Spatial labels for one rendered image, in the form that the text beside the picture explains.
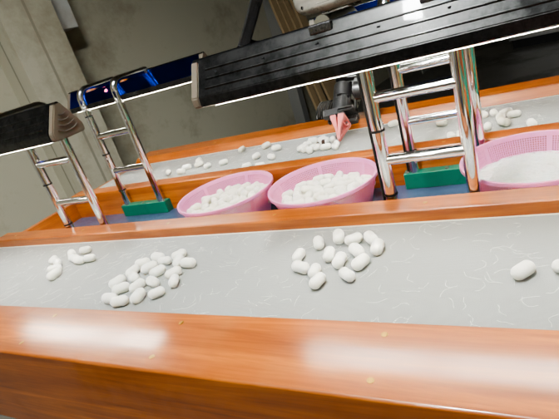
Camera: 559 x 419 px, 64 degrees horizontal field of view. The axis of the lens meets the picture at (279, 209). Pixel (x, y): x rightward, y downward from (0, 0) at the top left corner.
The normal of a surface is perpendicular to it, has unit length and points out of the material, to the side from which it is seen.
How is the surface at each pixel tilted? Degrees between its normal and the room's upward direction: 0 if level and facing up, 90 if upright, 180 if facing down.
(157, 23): 90
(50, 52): 90
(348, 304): 0
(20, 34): 90
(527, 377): 0
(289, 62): 58
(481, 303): 0
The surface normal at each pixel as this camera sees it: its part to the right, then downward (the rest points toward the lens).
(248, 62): -0.48, -0.08
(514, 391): -0.28, -0.88
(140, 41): 0.79, 0.00
